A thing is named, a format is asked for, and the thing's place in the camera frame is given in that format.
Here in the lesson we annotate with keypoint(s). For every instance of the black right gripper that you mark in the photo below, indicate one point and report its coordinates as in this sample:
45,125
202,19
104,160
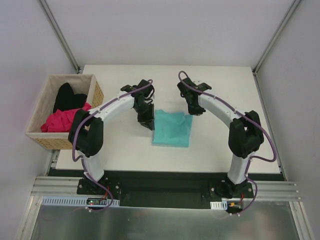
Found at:
195,109

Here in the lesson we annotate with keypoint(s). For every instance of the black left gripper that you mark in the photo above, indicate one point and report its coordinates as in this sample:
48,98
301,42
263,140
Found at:
145,117

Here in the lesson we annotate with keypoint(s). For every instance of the teal t shirt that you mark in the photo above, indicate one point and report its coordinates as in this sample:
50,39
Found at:
172,129

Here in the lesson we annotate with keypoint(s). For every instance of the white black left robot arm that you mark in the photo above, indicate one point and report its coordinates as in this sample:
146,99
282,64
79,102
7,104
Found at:
87,130

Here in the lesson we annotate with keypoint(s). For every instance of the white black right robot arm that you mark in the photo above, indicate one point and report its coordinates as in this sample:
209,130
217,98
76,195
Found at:
244,137

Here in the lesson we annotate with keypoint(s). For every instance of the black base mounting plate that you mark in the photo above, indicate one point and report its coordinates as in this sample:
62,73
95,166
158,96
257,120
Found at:
151,189

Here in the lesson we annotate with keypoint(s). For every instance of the black t shirt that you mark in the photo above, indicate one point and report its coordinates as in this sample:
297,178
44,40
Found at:
66,99

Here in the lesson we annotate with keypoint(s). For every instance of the wicker laundry basket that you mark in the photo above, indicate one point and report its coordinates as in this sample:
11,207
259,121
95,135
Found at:
80,83

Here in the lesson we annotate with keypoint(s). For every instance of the pink t shirt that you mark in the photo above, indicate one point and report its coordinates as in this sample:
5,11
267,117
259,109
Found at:
61,121

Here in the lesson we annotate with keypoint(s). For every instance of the right white cable duct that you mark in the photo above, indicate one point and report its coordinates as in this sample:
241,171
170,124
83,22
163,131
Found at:
225,205

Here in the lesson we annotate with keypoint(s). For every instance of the white cable duct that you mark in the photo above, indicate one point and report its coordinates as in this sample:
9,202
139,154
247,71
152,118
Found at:
66,201
225,205

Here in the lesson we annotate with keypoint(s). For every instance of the aluminium front frame rail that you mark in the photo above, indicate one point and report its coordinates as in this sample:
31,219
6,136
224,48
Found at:
269,187

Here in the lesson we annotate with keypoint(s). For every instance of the left white cable duct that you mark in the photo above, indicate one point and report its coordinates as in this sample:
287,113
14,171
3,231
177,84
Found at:
66,201

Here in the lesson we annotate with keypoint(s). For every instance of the right rear aluminium post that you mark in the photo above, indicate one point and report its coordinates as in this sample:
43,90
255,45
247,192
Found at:
295,4

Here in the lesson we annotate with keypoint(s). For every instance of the aluminium post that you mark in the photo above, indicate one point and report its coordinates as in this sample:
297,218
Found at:
59,35
295,4

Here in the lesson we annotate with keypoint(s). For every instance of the left rear aluminium post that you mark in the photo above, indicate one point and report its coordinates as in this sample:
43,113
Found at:
59,35

